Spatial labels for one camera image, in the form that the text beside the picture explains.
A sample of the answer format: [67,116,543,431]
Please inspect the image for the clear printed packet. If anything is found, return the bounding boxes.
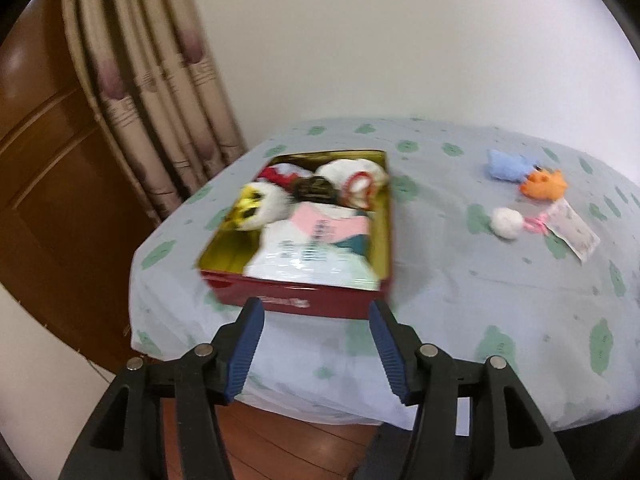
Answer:
[544,197,601,263]

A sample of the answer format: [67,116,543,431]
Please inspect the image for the beige patterned curtain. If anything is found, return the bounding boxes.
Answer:
[60,0,248,223]

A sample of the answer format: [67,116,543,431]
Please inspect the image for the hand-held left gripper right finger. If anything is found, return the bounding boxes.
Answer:
[367,299,576,480]

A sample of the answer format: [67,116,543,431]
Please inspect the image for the white fluffy scrunchie yellow flower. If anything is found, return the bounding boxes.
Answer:
[220,182,296,233]

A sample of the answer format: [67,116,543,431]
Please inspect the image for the pink and white tissue packet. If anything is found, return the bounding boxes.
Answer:
[244,201,381,292]

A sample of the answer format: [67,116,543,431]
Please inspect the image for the brown wooden door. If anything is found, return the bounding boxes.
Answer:
[0,0,166,376]

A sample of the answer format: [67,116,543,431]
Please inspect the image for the red tin box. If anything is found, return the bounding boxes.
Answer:
[197,149,396,321]

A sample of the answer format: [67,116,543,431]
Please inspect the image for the orange squishy animal toy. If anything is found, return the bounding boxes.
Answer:
[518,169,569,202]

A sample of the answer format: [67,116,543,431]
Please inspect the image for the red and white plush toy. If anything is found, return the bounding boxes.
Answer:
[257,166,301,191]

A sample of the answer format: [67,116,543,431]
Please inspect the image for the pink hair tie with pompom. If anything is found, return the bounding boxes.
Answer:
[490,206,551,241]

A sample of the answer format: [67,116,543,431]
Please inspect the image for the white and red plush roll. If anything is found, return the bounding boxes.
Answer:
[317,158,391,211]

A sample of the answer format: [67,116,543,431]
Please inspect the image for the light blue small towel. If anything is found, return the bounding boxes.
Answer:
[486,148,538,181]

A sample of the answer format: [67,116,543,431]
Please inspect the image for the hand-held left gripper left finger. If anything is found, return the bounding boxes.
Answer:
[59,296,266,480]

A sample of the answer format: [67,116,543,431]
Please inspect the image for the dark brown hair clip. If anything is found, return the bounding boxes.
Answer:
[291,176,336,205]

